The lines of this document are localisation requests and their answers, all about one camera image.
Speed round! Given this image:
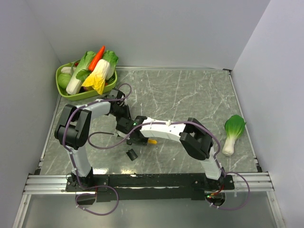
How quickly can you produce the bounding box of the yellow handled screwdriver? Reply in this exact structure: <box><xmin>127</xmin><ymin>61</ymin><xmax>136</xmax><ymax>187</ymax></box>
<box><xmin>148</xmin><ymin>139</ymin><xmax>157</xmax><ymax>145</ymax></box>

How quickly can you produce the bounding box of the black battery cover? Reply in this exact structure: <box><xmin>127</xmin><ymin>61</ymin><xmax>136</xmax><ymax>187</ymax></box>
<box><xmin>126</xmin><ymin>149</ymin><xmax>138</xmax><ymax>161</ymax></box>

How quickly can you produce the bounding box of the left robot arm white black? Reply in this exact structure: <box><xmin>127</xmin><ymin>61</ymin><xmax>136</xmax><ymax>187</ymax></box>
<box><xmin>54</xmin><ymin>89</ymin><xmax>130</xmax><ymax>191</ymax></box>

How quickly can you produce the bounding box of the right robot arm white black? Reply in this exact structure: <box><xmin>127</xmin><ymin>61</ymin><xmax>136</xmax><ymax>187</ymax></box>
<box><xmin>116</xmin><ymin>116</ymin><xmax>224</xmax><ymax>189</ymax></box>

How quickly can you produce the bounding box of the yellow white napa cabbage toy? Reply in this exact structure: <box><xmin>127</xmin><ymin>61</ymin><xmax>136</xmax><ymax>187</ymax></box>
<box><xmin>82</xmin><ymin>59</ymin><xmax>110</xmax><ymax>95</ymax></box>

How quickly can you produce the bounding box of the green plastic basket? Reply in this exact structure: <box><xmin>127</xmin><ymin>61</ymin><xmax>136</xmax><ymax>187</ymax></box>
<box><xmin>55</xmin><ymin>62</ymin><xmax>118</xmax><ymax>101</ymax></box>

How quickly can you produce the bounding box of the green white bok choy toy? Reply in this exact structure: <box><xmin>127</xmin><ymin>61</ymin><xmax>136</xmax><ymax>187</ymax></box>
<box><xmin>66</xmin><ymin>51</ymin><xmax>96</xmax><ymax>95</ymax></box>

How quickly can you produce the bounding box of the green lettuce toy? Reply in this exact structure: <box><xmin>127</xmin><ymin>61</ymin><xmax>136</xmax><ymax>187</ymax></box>
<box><xmin>103</xmin><ymin>50</ymin><xmax>119</xmax><ymax>80</ymax></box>

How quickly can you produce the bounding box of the orange toy carrot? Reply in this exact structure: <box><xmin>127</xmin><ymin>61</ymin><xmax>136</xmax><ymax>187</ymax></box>
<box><xmin>88</xmin><ymin>46</ymin><xmax>105</xmax><ymax>71</ymax></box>

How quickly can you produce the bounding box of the round green cabbage toy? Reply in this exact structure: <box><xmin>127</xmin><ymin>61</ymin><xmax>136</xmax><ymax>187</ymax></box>
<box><xmin>57</xmin><ymin>73</ymin><xmax>71</xmax><ymax>89</ymax></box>

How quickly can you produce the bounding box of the white mushroom toy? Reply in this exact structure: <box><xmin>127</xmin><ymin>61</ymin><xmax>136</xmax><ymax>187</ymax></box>
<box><xmin>61</xmin><ymin>66</ymin><xmax>76</xmax><ymax>75</ymax></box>

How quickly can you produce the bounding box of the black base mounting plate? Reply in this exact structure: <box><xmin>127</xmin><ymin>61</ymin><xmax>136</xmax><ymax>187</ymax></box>
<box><xmin>66</xmin><ymin>173</ymin><xmax>235</xmax><ymax>202</ymax></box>

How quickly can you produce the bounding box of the bok choy toy on table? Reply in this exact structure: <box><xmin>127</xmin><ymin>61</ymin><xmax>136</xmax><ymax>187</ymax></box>
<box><xmin>222</xmin><ymin>114</ymin><xmax>246</xmax><ymax>156</ymax></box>

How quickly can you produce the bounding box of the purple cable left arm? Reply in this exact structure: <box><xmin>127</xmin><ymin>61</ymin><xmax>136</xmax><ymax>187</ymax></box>
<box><xmin>62</xmin><ymin>83</ymin><xmax>133</xmax><ymax>188</ymax></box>

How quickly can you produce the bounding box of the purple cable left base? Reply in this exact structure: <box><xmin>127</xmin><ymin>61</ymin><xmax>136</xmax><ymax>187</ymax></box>
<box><xmin>75</xmin><ymin>182</ymin><xmax>121</xmax><ymax>216</ymax></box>

